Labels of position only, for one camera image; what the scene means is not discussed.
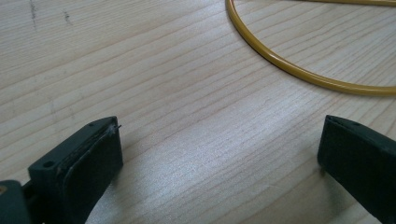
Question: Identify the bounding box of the yellow hoop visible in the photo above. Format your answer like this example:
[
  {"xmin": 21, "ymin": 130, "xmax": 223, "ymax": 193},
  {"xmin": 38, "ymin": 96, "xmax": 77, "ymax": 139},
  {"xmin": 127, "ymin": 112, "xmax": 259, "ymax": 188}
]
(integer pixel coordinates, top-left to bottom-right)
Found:
[{"xmin": 225, "ymin": 0, "xmax": 396, "ymax": 97}]

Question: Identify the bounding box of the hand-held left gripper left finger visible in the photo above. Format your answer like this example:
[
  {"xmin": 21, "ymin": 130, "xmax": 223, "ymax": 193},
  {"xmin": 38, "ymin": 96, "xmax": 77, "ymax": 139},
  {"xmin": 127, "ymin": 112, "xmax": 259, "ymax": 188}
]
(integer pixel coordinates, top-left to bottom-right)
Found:
[{"xmin": 21, "ymin": 116, "xmax": 124, "ymax": 224}]

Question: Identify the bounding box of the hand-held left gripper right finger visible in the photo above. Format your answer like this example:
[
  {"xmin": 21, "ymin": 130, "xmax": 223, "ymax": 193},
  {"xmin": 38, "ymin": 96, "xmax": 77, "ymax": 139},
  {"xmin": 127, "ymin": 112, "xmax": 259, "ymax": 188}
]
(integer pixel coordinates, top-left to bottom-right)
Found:
[{"xmin": 317, "ymin": 114, "xmax": 396, "ymax": 224}]

